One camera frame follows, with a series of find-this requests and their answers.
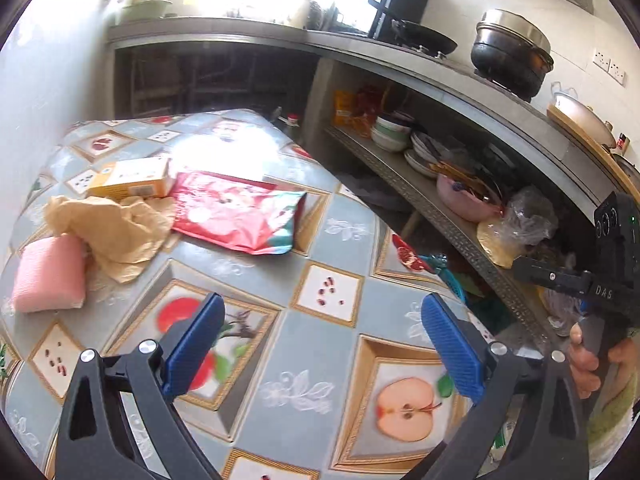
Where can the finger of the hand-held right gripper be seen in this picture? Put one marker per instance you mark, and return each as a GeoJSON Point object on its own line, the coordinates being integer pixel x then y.
{"type": "Point", "coordinates": [550, 277]}

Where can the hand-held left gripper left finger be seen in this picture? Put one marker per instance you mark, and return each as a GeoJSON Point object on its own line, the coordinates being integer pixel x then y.
{"type": "Point", "coordinates": [195, 345]}

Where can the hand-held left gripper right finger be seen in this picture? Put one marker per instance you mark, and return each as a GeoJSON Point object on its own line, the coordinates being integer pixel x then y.
{"type": "Point", "coordinates": [450, 345]}

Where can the blue plastic wastebasket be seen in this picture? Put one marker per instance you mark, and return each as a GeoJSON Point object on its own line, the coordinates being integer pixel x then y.
{"type": "Point", "coordinates": [456, 285]}

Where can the red snack bag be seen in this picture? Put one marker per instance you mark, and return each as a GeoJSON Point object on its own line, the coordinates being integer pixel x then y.
{"type": "Point", "coordinates": [230, 210]}

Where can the beige paper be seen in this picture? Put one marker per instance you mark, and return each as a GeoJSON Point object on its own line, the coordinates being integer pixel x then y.
{"type": "Point", "coordinates": [115, 230]}

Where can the pink sponge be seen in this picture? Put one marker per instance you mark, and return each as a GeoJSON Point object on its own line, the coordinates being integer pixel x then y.
{"type": "Point", "coordinates": [47, 275]}

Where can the yellow cardboard box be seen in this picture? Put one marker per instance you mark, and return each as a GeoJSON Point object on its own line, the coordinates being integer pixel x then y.
{"type": "Point", "coordinates": [132, 177]}

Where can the person's right forearm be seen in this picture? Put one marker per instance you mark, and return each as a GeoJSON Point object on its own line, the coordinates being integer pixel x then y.
{"type": "Point", "coordinates": [612, 410]}

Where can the person's right hand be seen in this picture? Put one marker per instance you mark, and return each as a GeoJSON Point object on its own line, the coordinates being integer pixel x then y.
{"type": "Point", "coordinates": [585, 375]}

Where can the clear bag of yellow grain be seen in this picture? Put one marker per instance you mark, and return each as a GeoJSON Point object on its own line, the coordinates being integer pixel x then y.
{"type": "Point", "coordinates": [520, 220]}

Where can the wooden cutting board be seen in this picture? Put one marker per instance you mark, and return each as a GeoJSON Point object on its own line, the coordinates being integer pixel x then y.
{"type": "Point", "coordinates": [590, 152]}

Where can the pink plastic basin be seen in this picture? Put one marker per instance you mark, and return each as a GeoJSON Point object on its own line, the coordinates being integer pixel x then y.
{"type": "Point", "coordinates": [462, 200]}

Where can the metal pan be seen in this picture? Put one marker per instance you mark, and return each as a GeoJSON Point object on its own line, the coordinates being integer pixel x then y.
{"type": "Point", "coordinates": [585, 115]}

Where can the fruit-print tablecloth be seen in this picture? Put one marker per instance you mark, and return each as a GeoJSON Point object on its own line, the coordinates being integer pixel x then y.
{"type": "Point", "coordinates": [320, 220]}

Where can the stack of plates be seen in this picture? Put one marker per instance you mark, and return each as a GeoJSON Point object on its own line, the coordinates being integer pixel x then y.
{"type": "Point", "coordinates": [425, 152]}

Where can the patterned-edge metal shelf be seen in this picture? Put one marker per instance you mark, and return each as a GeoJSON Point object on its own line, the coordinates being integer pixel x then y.
{"type": "Point", "coordinates": [380, 160]}

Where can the black pot with steel lid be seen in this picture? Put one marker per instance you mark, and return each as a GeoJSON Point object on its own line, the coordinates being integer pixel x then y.
{"type": "Point", "coordinates": [510, 60]}

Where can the stack of white bowls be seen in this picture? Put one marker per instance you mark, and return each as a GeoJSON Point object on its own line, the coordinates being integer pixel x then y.
{"type": "Point", "coordinates": [392, 135]}

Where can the red packet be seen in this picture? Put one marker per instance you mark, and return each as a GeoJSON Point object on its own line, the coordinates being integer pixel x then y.
{"type": "Point", "coordinates": [367, 102]}

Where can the black wok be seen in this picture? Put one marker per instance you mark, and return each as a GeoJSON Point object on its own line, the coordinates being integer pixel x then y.
{"type": "Point", "coordinates": [425, 37]}

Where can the grey kitchen counter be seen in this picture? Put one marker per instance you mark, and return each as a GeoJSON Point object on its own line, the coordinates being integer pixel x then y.
{"type": "Point", "coordinates": [250, 35]}

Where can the green basin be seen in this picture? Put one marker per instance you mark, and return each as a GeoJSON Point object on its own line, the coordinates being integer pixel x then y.
{"type": "Point", "coordinates": [145, 10]}

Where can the white wall socket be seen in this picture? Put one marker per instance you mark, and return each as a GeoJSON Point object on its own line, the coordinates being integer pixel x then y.
{"type": "Point", "coordinates": [607, 65]}

